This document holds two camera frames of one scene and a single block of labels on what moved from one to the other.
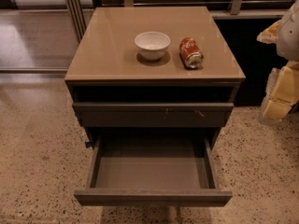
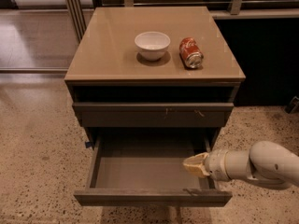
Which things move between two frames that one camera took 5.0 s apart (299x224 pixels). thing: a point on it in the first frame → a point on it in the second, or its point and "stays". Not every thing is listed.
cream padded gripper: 289,36 → 216,164
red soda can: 190,53 stays
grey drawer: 152,171 stays
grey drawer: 149,115 stays
